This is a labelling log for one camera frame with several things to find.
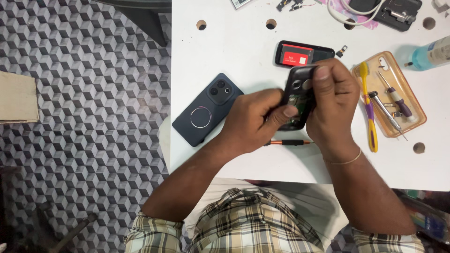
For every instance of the black phone holder jig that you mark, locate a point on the black phone holder jig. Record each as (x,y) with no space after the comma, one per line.
(393,14)

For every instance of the person's left hand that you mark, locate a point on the person's left hand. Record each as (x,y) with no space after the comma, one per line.
(246,123)

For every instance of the small black feature phone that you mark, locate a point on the small black feature phone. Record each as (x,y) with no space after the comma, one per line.
(298,95)

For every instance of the dark blue smartphone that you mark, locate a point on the dark blue smartphone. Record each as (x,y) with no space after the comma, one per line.
(205,110)

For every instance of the small white framed device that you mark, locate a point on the small white framed device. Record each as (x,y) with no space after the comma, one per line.
(241,3)

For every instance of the small black camera module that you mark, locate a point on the small black camera module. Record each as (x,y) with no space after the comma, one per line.
(341,51)

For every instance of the orange black screwdriver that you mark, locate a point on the orange black screwdriver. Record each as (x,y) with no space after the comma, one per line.
(288,142)

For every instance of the dark chair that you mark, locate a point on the dark chair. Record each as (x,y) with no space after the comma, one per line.
(144,17)

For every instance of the purple white screwdriver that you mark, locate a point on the purple white screwdriver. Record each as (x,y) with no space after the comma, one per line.
(399,100)

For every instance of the small electronic parts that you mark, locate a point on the small electronic parts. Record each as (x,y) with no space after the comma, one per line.
(290,5)

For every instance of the person's right hand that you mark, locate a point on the person's right hand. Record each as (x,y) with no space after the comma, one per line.
(334,105)

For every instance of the cardboard box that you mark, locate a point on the cardboard box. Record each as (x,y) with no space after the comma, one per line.
(17,98)

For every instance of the blue liquid bottle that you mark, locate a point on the blue liquid bottle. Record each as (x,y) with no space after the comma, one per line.
(429,54)

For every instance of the yellow purple toothbrush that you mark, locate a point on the yellow purple toothbrush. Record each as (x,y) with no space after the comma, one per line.
(369,112)

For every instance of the silver precision screwdriver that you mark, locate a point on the silver precision screwdriver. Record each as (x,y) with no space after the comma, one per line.
(385,110)

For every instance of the black cover with red battery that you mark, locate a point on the black cover with red battery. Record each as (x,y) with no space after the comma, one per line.
(298,54)

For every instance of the plastic bag with items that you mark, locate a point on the plastic bag with items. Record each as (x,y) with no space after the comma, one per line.
(427,218)

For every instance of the person's plaid shirt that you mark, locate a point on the person's plaid shirt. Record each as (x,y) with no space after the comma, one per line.
(253,225)

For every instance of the transparent orange phone case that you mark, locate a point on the transparent orange phone case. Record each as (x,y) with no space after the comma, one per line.
(411,116)

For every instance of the pink patterned cloth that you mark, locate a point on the pink patterned cloth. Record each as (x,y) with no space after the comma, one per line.
(351,15)

